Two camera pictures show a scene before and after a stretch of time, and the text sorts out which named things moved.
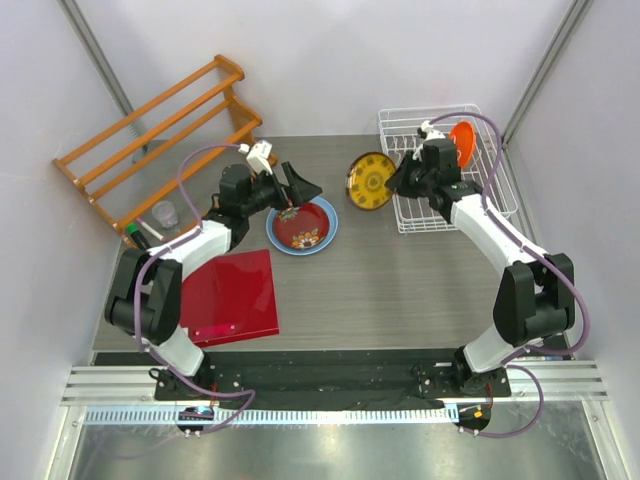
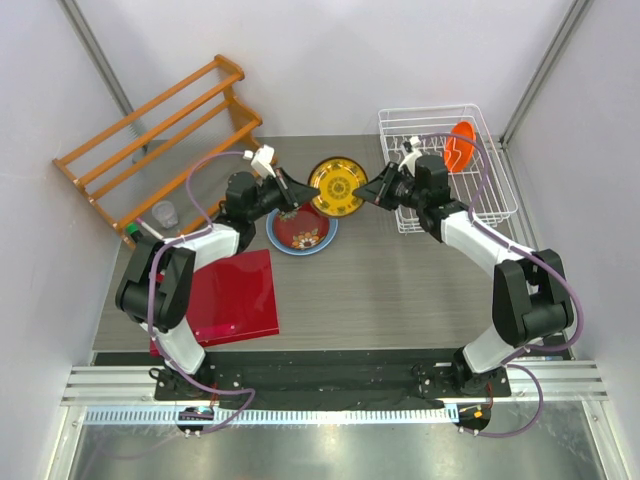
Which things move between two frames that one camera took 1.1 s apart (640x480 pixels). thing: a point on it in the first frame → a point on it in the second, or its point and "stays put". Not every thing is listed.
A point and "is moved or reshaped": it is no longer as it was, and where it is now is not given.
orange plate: (463, 134) stays put
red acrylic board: (230, 298) stays put
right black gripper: (399, 183) → (376, 190)
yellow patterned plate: (367, 176) is moved or reshaped
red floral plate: (301, 227) stays put
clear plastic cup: (164, 212) stays put
